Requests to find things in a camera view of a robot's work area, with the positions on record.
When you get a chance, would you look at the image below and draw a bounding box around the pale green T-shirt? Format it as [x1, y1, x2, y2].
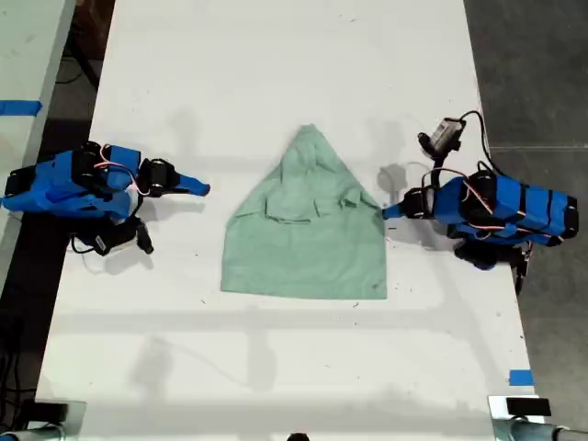
[220, 123, 390, 301]

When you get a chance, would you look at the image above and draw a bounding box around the long blue tape strip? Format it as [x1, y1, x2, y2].
[0, 99, 43, 117]

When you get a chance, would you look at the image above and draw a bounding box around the grey side table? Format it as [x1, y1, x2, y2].
[0, 0, 77, 288]

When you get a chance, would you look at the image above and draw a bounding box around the small black box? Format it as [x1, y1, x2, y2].
[505, 398, 551, 417]
[33, 401, 69, 422]

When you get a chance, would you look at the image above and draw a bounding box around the grey metal pipe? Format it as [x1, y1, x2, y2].
[493, 416, 588, 441]
[0, 423, 66, 441]

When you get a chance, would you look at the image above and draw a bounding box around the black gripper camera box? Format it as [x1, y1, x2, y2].
[416, 116, 468, 160]
[68, 219, 155, 257]

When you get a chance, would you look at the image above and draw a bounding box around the black camera cable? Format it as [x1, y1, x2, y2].
[458, 108, 504, 178]

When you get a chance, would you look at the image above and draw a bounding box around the black arm base cable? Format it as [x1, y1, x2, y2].
[512, 250, 528, 296]

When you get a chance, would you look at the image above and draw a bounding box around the black floor cable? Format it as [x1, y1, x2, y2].
[53, 43, 103, 91]

